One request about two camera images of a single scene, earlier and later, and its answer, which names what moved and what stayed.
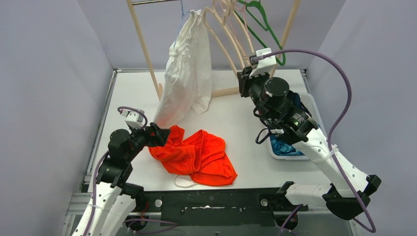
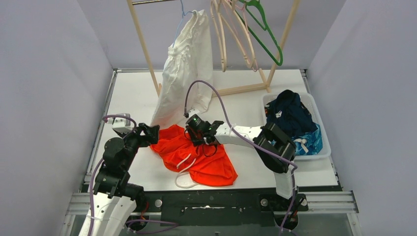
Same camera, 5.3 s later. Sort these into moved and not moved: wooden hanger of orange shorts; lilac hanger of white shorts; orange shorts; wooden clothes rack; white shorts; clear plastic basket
Moved: orange shorts; wooden hanger of orange shorts
Not moved: white shorts; clear plastic basket; lilac hanger of white shorts; wooden clothes rack
